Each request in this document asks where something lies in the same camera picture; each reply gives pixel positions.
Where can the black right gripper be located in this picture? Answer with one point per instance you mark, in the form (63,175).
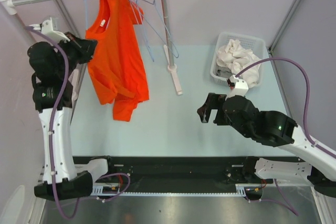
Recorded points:
(204,111)

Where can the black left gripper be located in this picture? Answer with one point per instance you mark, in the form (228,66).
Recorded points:
(76,43)

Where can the grey t shirt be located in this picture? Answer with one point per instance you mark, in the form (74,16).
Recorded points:
(223,72)

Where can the orange t shirt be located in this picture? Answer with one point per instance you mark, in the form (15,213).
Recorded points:
(117,71)

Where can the white t shirt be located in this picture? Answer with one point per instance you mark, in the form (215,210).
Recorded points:
(236,58)

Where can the blue wire hanger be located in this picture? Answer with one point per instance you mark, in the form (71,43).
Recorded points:
(166,22)

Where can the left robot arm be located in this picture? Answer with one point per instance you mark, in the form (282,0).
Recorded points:
(52,96)

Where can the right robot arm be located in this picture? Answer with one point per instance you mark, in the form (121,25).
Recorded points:
(275,129)

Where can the white plastic basket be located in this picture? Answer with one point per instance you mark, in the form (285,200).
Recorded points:
(257,45)

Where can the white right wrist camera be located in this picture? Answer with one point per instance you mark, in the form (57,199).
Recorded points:
(237,87)

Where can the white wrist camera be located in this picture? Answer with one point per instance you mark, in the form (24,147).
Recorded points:
(237,87)
(49,28)

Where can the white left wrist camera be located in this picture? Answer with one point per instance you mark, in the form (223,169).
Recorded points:
(49,28)

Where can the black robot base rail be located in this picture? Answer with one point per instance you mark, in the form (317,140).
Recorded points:
(182,175)

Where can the grey slotted cable duct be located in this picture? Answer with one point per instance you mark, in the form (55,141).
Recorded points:
(103,190)

